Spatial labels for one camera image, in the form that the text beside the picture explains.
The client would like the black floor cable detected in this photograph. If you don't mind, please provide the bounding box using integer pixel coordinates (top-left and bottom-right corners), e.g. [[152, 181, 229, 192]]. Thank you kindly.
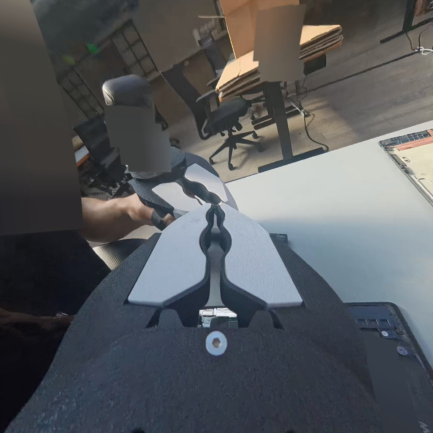
[[302, 115, 330, 153]]

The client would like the wire grid panel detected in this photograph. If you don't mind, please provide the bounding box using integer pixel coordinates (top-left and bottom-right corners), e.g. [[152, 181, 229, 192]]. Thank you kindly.
[[56, 20, 159, 115]]

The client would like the flat cardboard stack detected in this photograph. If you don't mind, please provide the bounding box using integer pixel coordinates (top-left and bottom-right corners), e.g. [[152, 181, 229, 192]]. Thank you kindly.
[[216, 24, 344, 102]]

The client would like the laptop bottom cover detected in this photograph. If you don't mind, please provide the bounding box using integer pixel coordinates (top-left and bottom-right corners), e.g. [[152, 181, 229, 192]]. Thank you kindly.
[[378, 129, 433, 207]]

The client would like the person's left forearm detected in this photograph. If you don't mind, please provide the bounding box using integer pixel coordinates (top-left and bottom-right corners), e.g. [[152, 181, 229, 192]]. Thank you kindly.
[[81, 196, 136, 243]]

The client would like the office chair armrest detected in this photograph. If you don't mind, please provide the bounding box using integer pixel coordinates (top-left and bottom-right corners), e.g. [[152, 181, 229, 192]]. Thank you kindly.
[[91, 238, 149, 271]]

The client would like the white cable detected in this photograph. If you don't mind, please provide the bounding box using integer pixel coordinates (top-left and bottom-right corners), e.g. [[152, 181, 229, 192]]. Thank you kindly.
[[404, 20, 433, 56]]

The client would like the office chair with headrest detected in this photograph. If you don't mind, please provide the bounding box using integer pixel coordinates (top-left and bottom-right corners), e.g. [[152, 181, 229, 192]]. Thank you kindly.
[[73, 74, 171, 197]]

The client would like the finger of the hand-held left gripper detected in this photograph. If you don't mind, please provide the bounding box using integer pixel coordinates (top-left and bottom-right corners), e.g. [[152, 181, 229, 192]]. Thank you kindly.
[[184, 163, 239, 212], [151, 181, 207, 218]]

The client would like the person's left hand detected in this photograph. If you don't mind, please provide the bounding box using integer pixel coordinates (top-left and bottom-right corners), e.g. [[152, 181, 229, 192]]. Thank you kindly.
[[129, 198, 176, 228]]

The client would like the black laptop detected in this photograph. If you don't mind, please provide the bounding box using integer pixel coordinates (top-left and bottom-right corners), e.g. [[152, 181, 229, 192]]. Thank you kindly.
[[269, 232, 433, 433]]

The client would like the black frame desk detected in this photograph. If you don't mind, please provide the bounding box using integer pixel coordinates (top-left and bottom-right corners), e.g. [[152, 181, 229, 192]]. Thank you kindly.
[[252, 51, 327, 174]]

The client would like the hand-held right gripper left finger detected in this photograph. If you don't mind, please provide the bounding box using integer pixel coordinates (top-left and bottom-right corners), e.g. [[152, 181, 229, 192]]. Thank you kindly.
[[127, 203, 214, 310]]

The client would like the person's dark clothed body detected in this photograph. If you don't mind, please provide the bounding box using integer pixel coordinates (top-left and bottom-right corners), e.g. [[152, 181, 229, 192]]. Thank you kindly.
[[0, 233, 112, 430]]

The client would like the black office chair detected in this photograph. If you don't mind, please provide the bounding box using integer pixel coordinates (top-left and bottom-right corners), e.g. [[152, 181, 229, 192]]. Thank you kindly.
[[196, 90, 266, 170]]

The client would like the standing cardboard box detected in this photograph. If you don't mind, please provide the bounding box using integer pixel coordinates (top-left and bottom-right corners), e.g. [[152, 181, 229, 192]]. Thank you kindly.
[[220, 0, 302, 61]]

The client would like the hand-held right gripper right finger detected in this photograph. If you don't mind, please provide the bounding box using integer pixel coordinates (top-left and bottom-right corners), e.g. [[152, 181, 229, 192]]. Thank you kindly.
[[215, 202, 304, 311]]

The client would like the black desk leg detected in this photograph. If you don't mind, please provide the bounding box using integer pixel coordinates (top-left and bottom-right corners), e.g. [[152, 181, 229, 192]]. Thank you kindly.
[[380, 0, 433, 44]]

